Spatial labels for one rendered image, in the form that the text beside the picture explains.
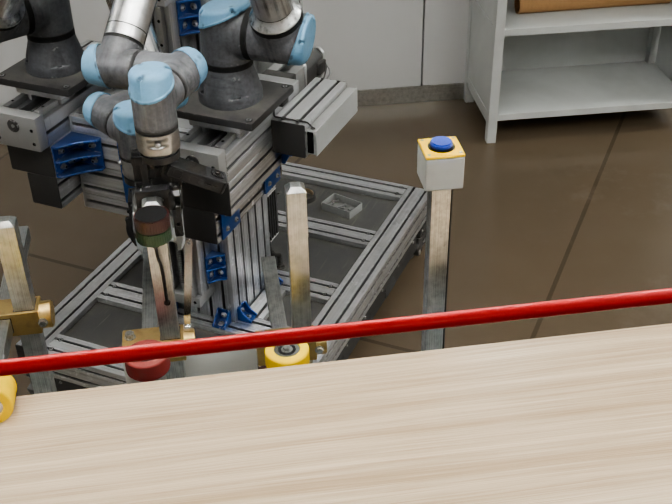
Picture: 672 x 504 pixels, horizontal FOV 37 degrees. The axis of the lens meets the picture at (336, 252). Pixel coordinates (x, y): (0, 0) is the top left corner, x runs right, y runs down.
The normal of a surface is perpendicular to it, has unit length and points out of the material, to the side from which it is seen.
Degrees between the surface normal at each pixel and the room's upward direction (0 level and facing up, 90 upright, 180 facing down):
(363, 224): 0
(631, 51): 90
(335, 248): 0
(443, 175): 90
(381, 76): 90
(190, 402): 0
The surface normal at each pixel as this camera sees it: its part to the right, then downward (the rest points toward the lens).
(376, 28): 0.12, 0.56
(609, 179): -0.02, -0.83
